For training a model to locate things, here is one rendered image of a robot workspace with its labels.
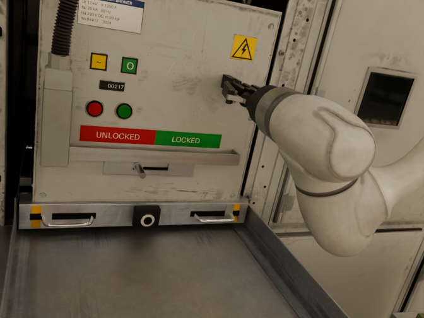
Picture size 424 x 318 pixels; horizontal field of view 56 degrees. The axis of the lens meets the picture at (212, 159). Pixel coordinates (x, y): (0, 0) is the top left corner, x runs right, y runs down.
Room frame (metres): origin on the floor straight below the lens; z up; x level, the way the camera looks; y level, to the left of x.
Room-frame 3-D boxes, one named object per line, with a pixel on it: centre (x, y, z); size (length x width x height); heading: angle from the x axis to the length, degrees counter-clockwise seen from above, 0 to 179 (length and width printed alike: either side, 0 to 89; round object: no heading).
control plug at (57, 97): (0.69, 0.29, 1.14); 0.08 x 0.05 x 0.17; 25
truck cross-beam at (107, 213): (0.86, 0.14, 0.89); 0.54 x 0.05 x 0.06; 115
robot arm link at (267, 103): (0.67, -0.10, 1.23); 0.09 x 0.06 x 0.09; 115
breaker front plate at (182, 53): (0.84, 0.13, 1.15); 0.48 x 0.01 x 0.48; 115
